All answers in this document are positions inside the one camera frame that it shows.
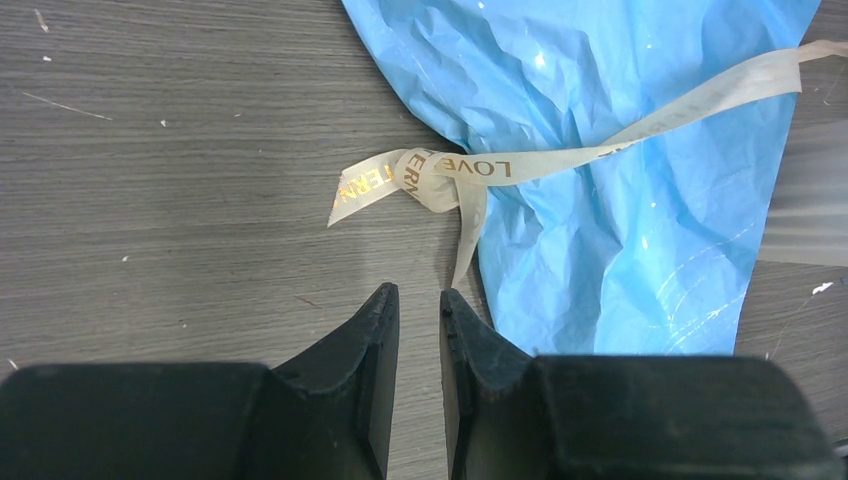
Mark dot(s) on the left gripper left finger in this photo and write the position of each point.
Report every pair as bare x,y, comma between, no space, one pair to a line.
324,414

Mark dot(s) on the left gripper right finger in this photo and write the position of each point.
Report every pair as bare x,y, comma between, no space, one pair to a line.
509,415

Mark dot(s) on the blue wrapping paper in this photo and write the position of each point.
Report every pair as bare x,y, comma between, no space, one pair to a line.
650,251

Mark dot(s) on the beige printed ribbon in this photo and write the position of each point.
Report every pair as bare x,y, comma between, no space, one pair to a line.
442,181

